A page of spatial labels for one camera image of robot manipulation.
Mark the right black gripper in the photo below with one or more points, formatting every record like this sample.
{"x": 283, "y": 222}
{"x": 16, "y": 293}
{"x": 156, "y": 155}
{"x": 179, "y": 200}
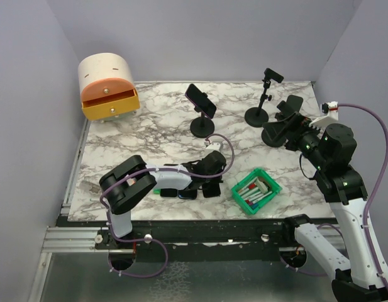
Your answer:
{"x": 293, "y": 126}

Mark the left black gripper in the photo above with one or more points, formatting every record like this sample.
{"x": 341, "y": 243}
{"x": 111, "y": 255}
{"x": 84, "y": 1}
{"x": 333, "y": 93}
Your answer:
{"x": 216, "y": 179}

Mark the black phone stand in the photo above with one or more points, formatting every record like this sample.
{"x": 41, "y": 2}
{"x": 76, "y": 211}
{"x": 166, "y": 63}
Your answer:
{"x": 257, "y": 116}
{"x": 202, "y": 126}
{"x": 272, "y": 129}

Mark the black phone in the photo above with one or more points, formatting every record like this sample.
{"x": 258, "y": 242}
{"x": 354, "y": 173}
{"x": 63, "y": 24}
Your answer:
{"x": 188, "y": 195}

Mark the grey silver phone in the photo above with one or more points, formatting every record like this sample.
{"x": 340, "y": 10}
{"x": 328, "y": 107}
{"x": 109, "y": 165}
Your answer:
{"x": 169, "y": 193}

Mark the wood base phone stand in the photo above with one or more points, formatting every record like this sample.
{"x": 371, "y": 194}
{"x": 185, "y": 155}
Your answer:
{"x": 293, "y": 104}

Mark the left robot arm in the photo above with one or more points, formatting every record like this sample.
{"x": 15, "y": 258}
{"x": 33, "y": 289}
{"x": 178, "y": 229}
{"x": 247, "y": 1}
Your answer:
{"x": 128, "y": 183}

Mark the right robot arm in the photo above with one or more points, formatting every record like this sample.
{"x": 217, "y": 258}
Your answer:
{"x": 361, "y": 274}

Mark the markers in bin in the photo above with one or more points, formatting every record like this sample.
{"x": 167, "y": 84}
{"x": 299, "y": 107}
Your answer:
{"x": 251, "y": 194}

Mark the white eraser in bin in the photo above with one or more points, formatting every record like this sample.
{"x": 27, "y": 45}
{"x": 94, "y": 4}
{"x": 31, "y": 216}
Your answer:
{"x": 262, "y": 185}

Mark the green plastic bin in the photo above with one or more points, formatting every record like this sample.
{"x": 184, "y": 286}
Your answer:
{"x": 258, "y": 172}

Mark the orange drawer box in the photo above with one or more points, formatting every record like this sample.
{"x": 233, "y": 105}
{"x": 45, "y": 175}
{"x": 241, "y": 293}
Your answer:
{"x": 106, "y": 85}

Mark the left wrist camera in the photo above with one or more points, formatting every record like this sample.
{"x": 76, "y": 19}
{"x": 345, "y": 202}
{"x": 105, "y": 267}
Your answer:
{"x": 213, "y": 146}

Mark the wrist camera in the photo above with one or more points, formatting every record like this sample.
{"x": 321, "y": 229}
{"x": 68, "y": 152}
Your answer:
{"x": 213, "y": 146}
{"x": 330, "y": 115}

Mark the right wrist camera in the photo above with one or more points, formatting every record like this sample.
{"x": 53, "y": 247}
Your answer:
{"x": 330, "y": 115}

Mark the black table front rail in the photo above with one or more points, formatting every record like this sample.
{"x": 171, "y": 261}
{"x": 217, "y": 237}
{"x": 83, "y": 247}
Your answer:
{"x": 192, "y": 241}

